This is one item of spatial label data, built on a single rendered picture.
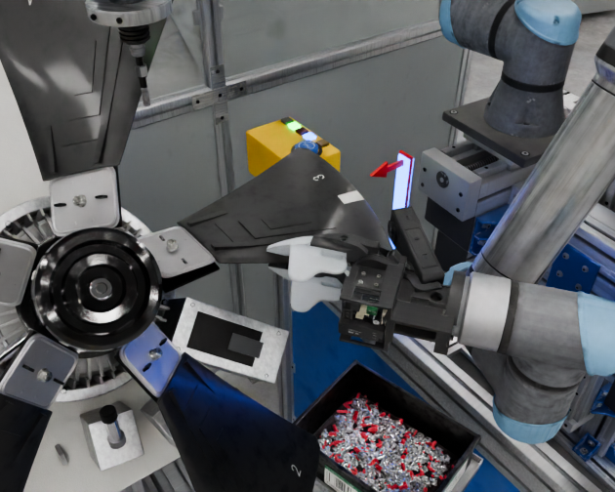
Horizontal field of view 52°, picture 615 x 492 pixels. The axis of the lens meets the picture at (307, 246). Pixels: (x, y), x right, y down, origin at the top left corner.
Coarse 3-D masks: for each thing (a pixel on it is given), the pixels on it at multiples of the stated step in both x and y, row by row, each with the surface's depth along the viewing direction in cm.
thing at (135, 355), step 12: (144, 336) 68; (156, 336) 70; (132, 348) 65; (144, 348) 67; (168, 348) 71; (132, 360) 64; (144, 360) 66; (156, 360) 68; (168, 360) 69; (180, 360) 71; (132, 372) 63; (144, 372) 65; (156, 372) 66; (168, 372) 68; (144, 384) 64; (156, 384) 65; (156, 396) 64
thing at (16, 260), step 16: (0, 240) 59; (0, 256) 60; (16, 256) 61; (32, 256) 61; (0, 272) 62; (16, 272) 62; (0, 288) 63; (16, 288) 64; (0, 304) 64; (16, 304) 65
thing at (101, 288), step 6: (96, 282) 60; (102, 282) 60; (108, 282) 60; (90, 288) 59; (96, 288) 59; (102, 288) 60; (108, 288) 60; (96, 294) 60; (102, 294) 60; (108, 294) 60
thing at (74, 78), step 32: (0, 0) 68; (64, 0) 66; (0, 32) 68; (32, 32) 67; (64, 32) 66; (96, 32) 66; (160, 32) 65; (32, 64) 67; (64, 64) 66; (96, 64) 65; (128, 64) 65; (32, 96) 68; (64, 96) 66; (96, 96) 65; (128, 96) 65; (32, 128) 68; (64, 128) 66; (96, 128) 65; (128, 128) 64; (64, 160) 66; (96, 160) 64
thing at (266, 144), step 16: (256, 128) 115; (272, 128) 115; (288, 128) 115; (256, 144) 113; (272, 144) 110; (288, 144) 110; (256, 160) 115; (272, 160) 110; (336, 160) 109; (256, 176) 118
